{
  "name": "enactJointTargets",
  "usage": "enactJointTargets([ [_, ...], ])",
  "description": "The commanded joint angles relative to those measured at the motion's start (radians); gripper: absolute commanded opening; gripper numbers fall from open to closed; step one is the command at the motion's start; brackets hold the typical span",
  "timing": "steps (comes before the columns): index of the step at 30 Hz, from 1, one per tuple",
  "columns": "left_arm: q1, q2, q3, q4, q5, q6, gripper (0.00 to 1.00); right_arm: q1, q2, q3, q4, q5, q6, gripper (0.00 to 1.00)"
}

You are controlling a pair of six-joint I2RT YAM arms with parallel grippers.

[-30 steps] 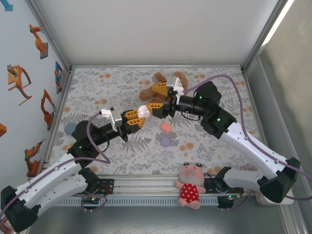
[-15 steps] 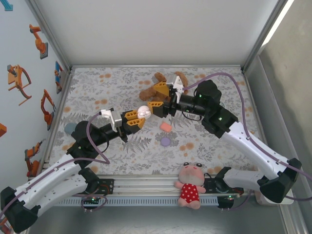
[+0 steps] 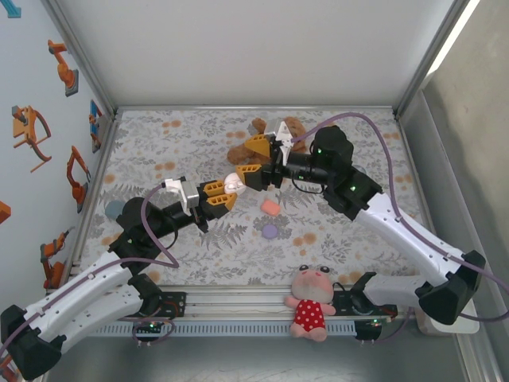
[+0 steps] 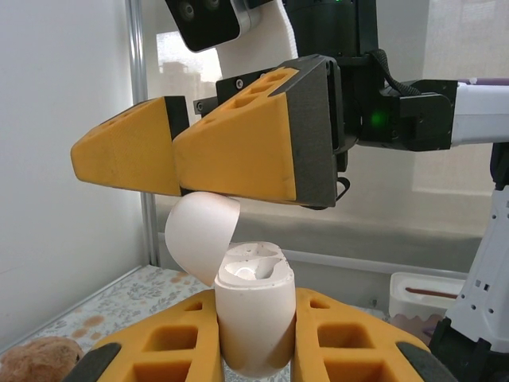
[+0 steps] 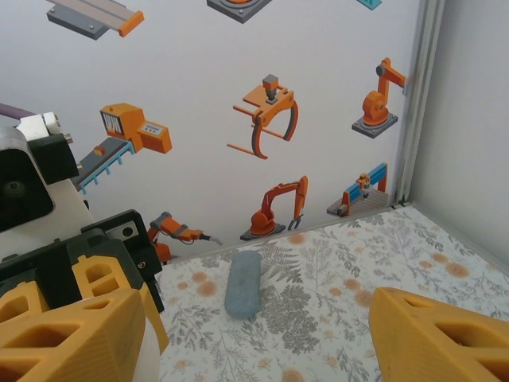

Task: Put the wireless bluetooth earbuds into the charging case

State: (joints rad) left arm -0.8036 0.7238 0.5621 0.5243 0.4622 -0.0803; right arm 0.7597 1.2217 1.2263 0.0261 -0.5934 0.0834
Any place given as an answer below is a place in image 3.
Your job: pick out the white round earbud case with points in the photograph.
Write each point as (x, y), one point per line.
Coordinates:
(232, 184)

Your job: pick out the pink earbud case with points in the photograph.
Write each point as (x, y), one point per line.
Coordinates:
(270, 207)

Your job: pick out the purple earbud case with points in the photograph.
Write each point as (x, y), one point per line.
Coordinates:
(269, 231)

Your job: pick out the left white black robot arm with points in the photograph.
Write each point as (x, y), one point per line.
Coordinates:
(79, 286)

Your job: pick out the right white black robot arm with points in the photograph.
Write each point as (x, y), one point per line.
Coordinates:
(405, 235)

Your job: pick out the brown teddy bear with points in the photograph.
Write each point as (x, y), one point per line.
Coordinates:
(238, 153)

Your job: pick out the grey-blue rounded object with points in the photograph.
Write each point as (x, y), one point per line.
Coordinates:
(114, 209)

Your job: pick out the floral tablecloth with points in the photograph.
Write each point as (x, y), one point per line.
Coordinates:
(179, 135)

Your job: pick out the small controller board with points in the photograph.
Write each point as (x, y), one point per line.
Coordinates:
(153, 325)
(375, 323)

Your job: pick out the pink frog plush toy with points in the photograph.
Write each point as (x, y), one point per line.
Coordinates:
(310, 286)

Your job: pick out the blue orange machine sticker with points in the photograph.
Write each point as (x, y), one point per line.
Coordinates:
(94, 119)

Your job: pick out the orange block sticker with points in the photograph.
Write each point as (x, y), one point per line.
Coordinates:
(4, 211)

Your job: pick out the orange claw gripper sticker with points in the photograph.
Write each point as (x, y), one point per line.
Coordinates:
(26, 127)

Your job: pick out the white tissue box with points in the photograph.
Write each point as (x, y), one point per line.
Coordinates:
(453, 328)

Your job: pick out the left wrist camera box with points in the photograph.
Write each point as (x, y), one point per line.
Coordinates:
(191, 195)

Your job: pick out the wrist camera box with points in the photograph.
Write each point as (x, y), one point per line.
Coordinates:
(284, 135)
(191, 195)

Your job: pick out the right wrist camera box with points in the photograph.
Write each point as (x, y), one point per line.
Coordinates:
(284, 135)

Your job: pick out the aluminium frame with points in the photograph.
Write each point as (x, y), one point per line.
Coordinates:
(159, 107)

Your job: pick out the blue machine wall sticker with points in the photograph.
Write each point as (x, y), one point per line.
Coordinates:
(12, 8)

